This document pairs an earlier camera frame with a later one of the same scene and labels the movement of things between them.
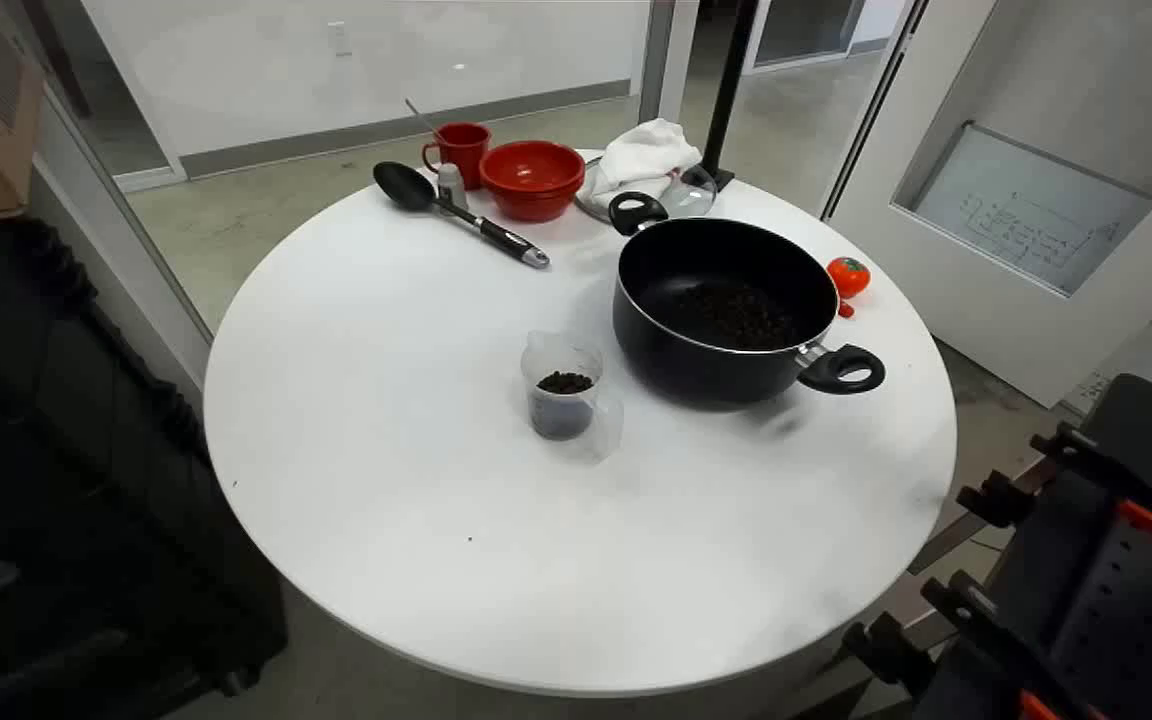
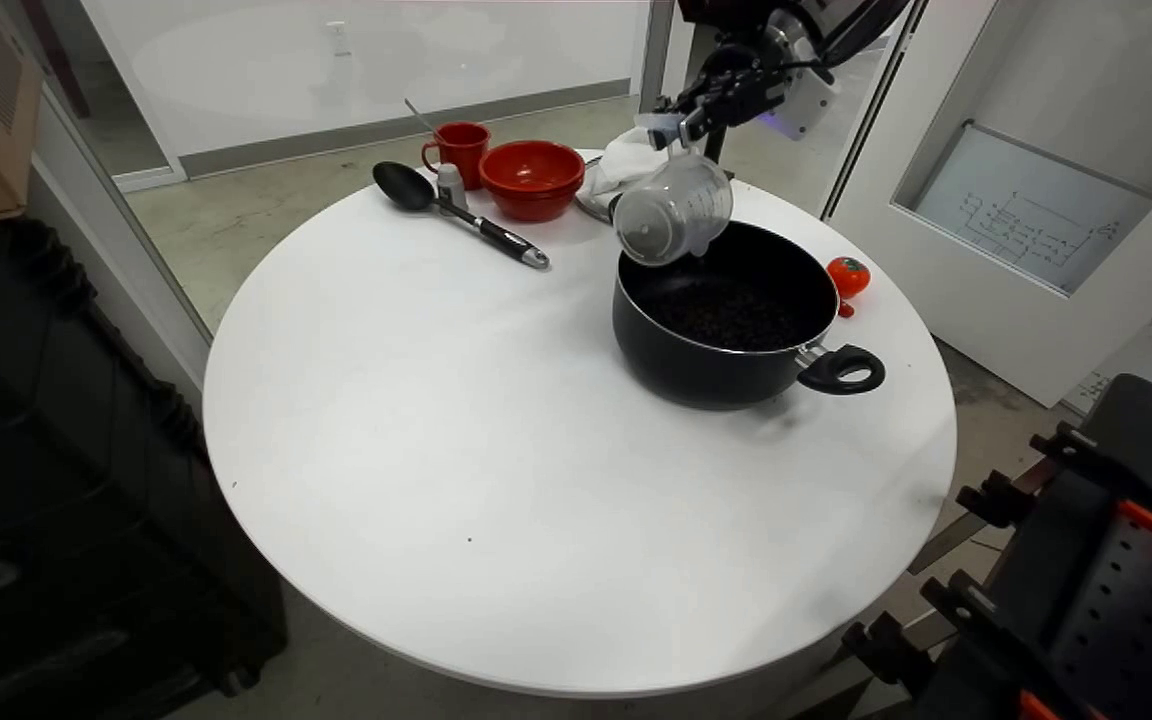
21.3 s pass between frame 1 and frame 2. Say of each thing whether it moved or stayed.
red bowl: stayed
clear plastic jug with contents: moved
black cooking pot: stayed
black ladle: stayed
